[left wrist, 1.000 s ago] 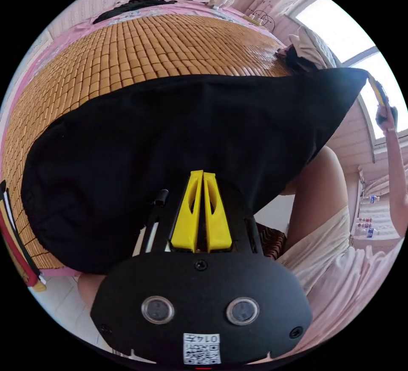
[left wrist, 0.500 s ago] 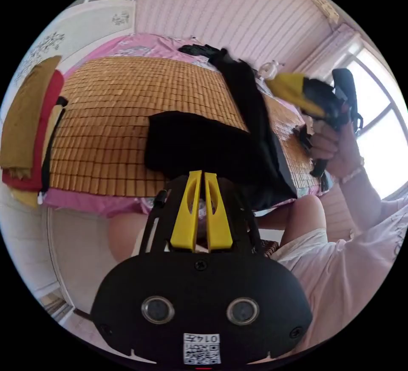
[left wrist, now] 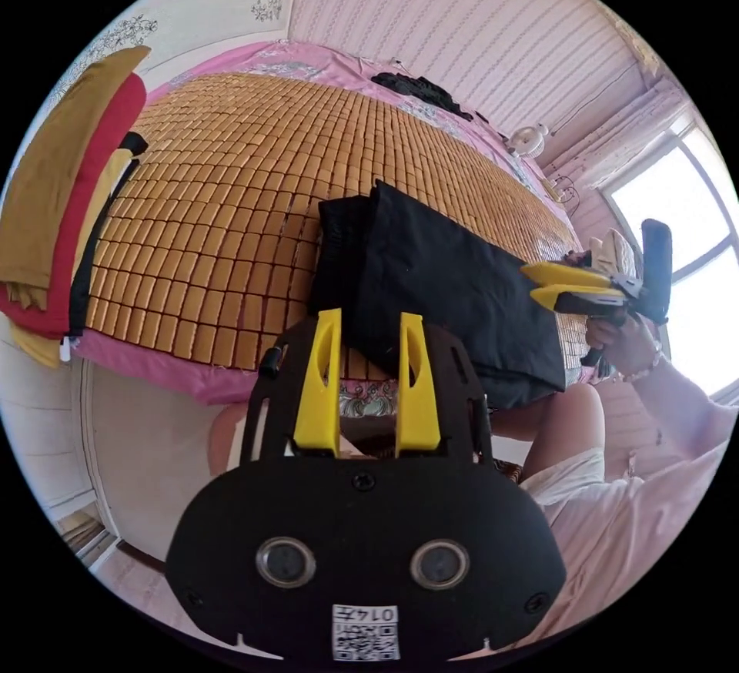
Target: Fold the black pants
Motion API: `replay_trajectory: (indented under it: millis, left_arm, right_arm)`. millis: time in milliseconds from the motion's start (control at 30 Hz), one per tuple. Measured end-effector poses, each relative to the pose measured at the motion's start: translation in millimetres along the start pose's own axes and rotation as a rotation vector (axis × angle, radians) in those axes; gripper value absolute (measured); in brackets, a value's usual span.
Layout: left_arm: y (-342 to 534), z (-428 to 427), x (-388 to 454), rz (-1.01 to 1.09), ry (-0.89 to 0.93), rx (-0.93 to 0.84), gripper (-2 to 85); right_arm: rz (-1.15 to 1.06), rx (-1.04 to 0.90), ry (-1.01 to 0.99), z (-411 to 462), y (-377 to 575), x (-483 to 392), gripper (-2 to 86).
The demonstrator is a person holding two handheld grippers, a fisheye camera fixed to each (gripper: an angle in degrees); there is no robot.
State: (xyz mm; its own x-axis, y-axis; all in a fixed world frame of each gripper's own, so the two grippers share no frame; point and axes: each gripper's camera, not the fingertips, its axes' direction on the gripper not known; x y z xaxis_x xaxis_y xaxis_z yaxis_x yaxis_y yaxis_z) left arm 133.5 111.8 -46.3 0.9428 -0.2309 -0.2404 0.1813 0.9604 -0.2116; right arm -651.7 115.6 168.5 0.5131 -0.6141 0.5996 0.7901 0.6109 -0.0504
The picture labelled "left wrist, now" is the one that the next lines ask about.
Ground pink curtain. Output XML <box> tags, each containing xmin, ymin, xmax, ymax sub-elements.
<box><xmin>553</xmin><ymin>78</ymin><xmax>700</xmax><ymax>206</ymax></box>

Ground person's right hand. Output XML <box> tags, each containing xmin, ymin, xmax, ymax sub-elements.
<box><xmin>585</xmin><ymin>319</ymin><xmax>664</xmax><ymax>378</ymax></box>

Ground window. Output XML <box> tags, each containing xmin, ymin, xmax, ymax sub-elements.
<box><xmin>600</xmin><ymin>121</ymin><xmax>739</xmax><ymax>400</ymax></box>

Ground person's body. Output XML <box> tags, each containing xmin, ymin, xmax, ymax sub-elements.
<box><xmin>206</xmin><ymin>381</ymin><xmax>739</xmax><ymax>646</ymax></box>

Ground bed with woven mat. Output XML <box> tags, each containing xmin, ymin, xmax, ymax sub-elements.
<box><xmin>68</xmin><ymin>40</ymin><xmax>597</xmax><ymax>406</ymax></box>

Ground white floral headboard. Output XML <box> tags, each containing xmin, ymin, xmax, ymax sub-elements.
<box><xmin>55</xmin><ymin>0</ymin><xmax>297</xmax><ymax>108</ymax></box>

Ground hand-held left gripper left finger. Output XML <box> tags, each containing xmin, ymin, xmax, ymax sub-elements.
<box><xmin>293</xmin><ymin>307</ymin><xmax>343</xmax><ymax>458</ymax></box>

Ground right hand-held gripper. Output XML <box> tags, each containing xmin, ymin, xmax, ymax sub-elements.
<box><xmin>519</xmin><ymin>261</ymin><xmax>657</xmax><ymax>327</ymax></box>

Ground white fan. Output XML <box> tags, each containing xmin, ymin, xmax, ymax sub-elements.
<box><xmin>507</xmin><ymin>122</ymin><xmax>550</xmax><ymax>159</ymax></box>

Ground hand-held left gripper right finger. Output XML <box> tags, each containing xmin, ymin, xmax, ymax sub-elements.
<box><xmin>394</xmin><ymin>312</ymin><xmax>443</xmax><ymax>458</ymax></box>

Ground black pants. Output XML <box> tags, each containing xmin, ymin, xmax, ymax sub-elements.
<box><xmin>309</xmin><ymin>180</ymin><xmax>568</xmax><ymax>412</ymax></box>

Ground pile of clothes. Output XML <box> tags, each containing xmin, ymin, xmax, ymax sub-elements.
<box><xmin>0</xmin><ymin>45</ymin><xmax>152</xmax><ymax>369</ymax></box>

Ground person's right forearm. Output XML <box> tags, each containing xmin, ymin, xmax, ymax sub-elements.
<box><xmin>617</xmin><ymin>347</ymin><xmax>739</xmax><ymax>457</ymax></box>

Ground black garment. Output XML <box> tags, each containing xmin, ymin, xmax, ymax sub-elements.
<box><xmin>370</xmin><ymin>71</ymin><xmax>476</xmax><ymax>122</ymax></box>

